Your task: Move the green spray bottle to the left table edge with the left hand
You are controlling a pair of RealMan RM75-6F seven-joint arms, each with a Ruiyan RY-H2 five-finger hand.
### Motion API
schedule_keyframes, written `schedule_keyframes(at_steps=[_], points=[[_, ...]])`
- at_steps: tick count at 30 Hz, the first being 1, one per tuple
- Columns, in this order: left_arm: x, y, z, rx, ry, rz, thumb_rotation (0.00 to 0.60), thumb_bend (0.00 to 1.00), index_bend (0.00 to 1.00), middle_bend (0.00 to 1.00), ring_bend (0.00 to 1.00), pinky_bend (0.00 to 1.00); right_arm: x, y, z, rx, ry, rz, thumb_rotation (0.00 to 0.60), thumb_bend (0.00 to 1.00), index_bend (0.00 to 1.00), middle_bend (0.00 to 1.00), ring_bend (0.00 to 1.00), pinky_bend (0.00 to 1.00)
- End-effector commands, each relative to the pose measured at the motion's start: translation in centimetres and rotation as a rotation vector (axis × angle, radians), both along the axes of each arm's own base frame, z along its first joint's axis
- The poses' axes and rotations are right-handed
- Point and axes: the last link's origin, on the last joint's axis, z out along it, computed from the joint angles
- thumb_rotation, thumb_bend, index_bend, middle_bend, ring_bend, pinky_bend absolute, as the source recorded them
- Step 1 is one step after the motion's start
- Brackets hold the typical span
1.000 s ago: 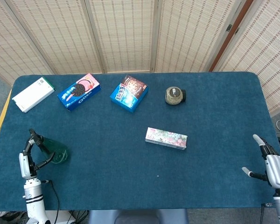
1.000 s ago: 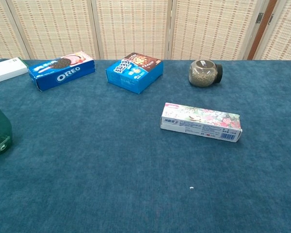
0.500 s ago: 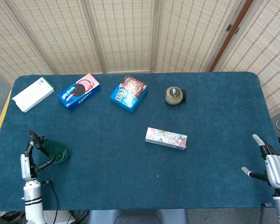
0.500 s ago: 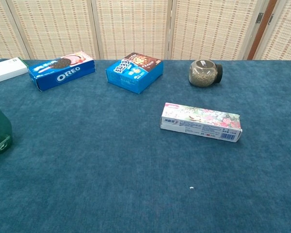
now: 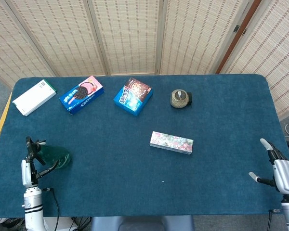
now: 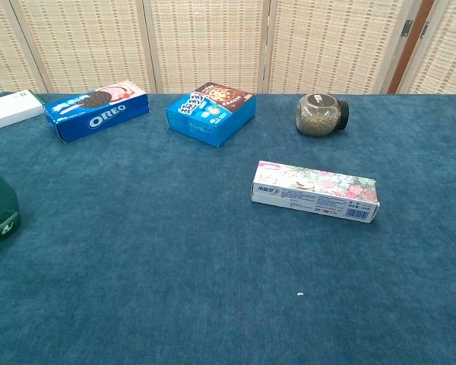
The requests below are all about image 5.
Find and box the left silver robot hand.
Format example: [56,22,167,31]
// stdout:
[21,139,60,188]

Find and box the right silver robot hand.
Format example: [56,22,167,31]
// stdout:
[249,138,289,194]

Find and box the green spray bottle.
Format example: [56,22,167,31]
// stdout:
[26,136,72,170]

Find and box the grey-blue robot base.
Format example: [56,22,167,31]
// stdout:
[91,216,195,231]

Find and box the white flat board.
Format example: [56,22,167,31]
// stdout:
[43,217,79,231]

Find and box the white box with green end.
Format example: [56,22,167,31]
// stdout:
[12,79,57,117]

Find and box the blue Oreo cookie box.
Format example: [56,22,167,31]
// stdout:
[59,75,105,116]

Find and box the blue felt table cloth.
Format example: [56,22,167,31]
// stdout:
[0,74,289,218]

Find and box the floral toothpaste box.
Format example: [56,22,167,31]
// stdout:
[149,131,194,155]

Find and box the blue and brown cookie box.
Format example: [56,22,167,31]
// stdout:
[113,77,153,117]

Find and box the glass jar with black lid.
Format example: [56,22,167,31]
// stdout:
[170,89,193,109]

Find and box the black left hand cable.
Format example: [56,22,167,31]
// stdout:
[40,187,60,231]

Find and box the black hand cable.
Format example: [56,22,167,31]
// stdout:
[40,187,60,231]
[268,208,281,231]

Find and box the black right hand cable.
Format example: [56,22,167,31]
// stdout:
[268,208,281,231]

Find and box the black floor cable bundle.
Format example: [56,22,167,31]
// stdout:
[71,216,92,231]

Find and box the bamboo folding screen, pale frame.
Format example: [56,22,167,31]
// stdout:
[0,0,253,89]
[219,0,289,120]

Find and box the brown wooden post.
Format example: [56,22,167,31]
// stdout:
[215,0,263,74]

